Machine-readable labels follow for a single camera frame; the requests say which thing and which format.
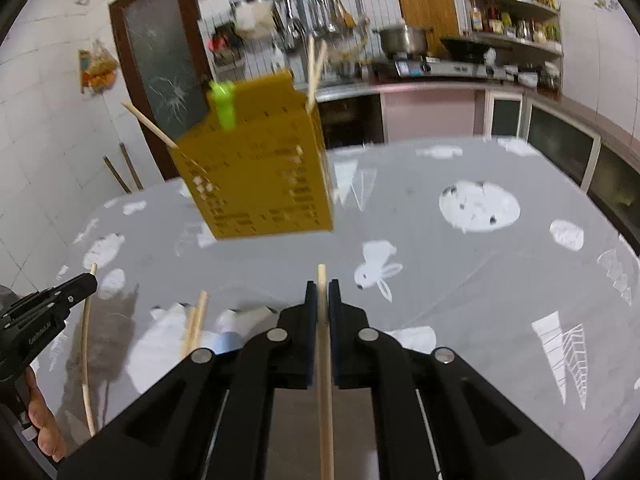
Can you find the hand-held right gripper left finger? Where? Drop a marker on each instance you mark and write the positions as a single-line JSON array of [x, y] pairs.
[[311, 320]]

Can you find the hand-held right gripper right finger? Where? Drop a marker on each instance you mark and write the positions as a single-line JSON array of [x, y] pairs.
[[335, 320]]

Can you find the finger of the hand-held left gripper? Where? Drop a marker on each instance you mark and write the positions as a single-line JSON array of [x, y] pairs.
[[75, 290]]

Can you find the wooden chopstick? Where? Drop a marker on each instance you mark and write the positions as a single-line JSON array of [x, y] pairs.
[[310, 70], [189, 330], [86, 360], [325, 435], [199, 317], [150, 125], [318, 72]]

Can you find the yellow perforated utensil holder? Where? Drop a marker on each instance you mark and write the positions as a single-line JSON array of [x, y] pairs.
[[260, 175]]

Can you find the person's left hand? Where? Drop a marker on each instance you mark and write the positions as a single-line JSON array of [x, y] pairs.
[[45, 420]]

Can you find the light blue spoon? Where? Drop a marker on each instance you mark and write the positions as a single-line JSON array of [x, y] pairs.
[[240, 327]]

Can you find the wooden stick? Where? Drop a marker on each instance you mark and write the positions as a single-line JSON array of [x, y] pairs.
[[116, 175]]

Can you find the grey animal print tablecloth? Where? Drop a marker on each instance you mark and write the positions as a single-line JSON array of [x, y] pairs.
[[450, 270]]

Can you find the bag of oranges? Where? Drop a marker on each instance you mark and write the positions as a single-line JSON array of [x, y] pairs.
[[98, 67]]

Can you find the white dish soap bottle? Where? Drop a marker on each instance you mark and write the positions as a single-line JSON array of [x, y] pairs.
[[277, 59]]

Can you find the steel gas stove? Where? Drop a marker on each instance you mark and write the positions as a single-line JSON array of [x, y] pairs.
[[445, 69]]

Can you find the red and black hanging bag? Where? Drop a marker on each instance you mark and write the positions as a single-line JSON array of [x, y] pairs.
[[225, 49]]

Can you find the steel pot with lid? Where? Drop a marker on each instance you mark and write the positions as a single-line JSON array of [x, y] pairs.
[[404, 41]]

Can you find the black wok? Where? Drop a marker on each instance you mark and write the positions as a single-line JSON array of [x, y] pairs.
[[465, 49]]

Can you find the row of hanging ladles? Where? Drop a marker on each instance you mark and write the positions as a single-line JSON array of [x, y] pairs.
[[310, 15]]

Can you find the white hanging cloth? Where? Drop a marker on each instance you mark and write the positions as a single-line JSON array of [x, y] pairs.
[[254, 19]]

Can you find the glass jar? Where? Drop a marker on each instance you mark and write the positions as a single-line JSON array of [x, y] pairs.
[[550, 79]]

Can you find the rectangular wooden cutting board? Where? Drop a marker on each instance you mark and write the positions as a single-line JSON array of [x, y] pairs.
[[427, 5]]

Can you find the corner shelf with bottles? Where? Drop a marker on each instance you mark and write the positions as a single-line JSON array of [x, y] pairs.
[[515, 22]]

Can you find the wall hook sticker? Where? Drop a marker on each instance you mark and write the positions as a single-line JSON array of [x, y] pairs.
[[606, 2]]

